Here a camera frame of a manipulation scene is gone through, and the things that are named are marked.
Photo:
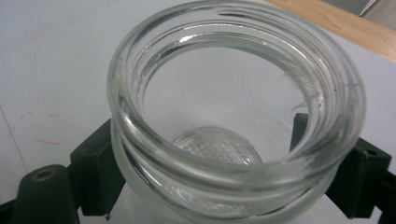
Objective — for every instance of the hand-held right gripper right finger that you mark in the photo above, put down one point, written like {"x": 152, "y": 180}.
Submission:
{"x": 358, "y": 180}

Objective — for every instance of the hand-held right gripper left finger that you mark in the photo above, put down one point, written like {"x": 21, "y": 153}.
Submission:
{"x": 96, "y": 174}

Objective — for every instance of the clear glass jar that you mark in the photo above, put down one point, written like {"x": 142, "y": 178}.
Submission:
{"x": 236, "y": 112}

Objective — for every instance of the wooden board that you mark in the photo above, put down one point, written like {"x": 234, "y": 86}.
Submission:
{"x": 348, "y": 21}

